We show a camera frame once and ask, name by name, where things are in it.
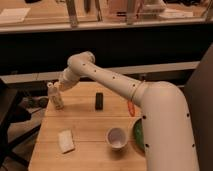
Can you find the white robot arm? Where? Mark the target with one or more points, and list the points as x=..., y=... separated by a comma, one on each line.
x=166, y=124

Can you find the white paper cup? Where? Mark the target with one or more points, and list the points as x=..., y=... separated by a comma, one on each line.
x=116, y=138

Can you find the green plate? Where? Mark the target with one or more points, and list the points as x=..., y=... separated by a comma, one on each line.
x=138, y=134

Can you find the white sponge block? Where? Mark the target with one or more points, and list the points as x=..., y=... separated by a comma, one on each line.
x=66, y=143

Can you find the white paper sheet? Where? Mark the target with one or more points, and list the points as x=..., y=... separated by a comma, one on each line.
x=13, y=15

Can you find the metal frame post right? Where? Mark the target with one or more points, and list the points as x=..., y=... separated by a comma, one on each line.
x=130, y=11

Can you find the metal frame post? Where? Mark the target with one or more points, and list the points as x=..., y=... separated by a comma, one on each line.
x=72, y=13
x=130, y=11

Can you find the metal frame post left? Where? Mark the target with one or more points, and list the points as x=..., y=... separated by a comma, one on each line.
x=72, y=13

